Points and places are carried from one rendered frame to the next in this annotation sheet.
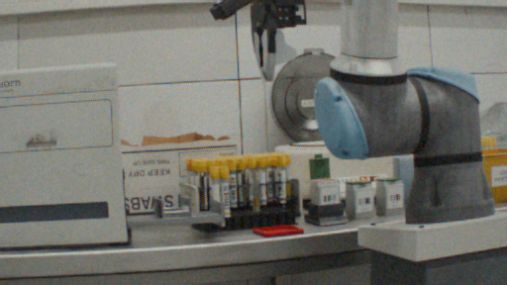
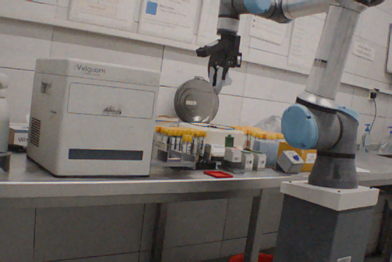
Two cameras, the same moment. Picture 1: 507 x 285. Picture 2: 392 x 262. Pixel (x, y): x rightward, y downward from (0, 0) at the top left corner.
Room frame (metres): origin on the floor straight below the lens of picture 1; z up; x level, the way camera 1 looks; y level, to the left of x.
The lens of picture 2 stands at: (0.52, 0.51, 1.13)
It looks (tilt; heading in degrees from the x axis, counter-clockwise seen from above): 5 degrees down; 339
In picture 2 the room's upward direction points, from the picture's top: 7 degrees clockwise
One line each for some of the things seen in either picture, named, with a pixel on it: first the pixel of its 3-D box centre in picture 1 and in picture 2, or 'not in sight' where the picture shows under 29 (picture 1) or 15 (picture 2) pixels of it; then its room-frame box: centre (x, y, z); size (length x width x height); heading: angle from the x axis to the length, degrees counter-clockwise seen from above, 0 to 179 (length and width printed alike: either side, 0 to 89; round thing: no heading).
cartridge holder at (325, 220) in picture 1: (326, 212); (231, 165); (1.89, -0.16, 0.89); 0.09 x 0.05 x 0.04; 15
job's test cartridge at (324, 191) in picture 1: (325, 197); (232, 157); (1.90, -0.16, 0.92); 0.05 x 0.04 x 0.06; 15
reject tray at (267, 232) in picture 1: (277, 231); (218, 174); (1.79, -0.07, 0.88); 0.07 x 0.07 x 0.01; 18
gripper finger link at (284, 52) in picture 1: (280, 54); (225, 81); (1.89, -0.09, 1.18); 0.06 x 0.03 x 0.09; 109
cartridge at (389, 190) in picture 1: (389, 196); (257, 160); (1.95, -0.29, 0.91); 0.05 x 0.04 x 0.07; 18
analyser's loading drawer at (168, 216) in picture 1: (159, 213); (162, 158); (1.77, 0.13, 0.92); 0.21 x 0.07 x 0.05; 108
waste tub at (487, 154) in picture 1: (489, 175); (299, 156); (2.02, -0.52, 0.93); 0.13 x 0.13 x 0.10; 17
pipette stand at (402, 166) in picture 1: (418, 180); (264, 153); (2.03, -0.36, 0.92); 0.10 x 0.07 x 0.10; 103
